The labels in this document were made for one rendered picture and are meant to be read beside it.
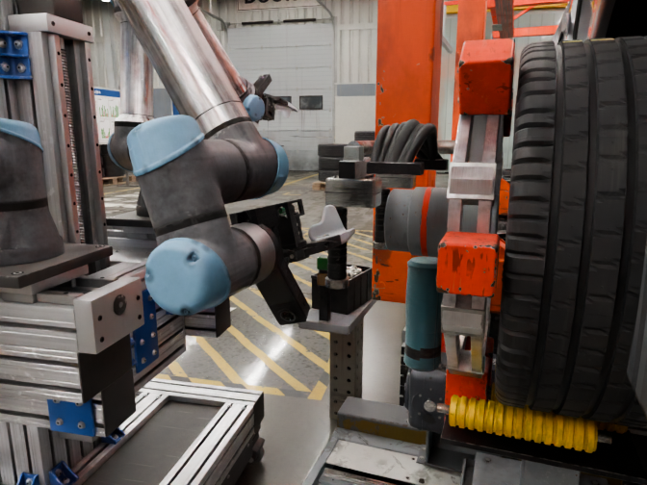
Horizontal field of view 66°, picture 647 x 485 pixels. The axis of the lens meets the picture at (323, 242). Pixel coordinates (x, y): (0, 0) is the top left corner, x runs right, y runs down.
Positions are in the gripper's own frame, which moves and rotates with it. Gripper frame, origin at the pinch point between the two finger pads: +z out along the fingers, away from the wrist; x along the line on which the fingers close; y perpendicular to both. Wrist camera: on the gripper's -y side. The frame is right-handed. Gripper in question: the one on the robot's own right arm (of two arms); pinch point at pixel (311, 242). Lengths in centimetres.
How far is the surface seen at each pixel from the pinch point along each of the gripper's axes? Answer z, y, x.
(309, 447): 69, -75, 44
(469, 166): 2.6, 6.7, -25.6
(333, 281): 10.0, -8.8, 1.4
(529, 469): 25, -55, -25
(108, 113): 705, 232, 639
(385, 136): 10.5, 14.4, -12.8
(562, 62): 10.9, 18.9, -40.6
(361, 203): 9.1, 4.2, -6.8
